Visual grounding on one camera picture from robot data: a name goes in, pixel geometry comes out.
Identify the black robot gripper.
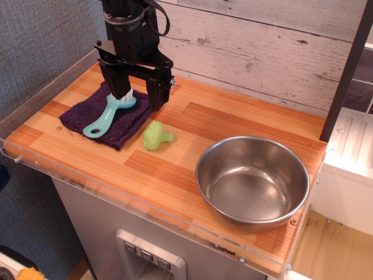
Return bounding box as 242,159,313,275
94,16,174,112

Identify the green toy broccoli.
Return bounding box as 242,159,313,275
143,121,173,151

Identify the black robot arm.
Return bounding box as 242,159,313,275
94,1,174,111

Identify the stainless steel pot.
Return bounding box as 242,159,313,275
195,136,311,234

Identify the purple folded towel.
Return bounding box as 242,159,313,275
59,82,152,150

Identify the teal scrub brush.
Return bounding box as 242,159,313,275
83,89,136,139

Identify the clear acrylic edge guard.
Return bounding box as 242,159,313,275
0,137,328,275

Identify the grey toy fridge cabinet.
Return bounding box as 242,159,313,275
53,179,266,279

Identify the silver dispenser button panel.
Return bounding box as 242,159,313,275
115,228,187,279

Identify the yellow object bottom left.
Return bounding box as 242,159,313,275
16,268,46,280

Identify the dark right support post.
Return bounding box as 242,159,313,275
319,0,372,142

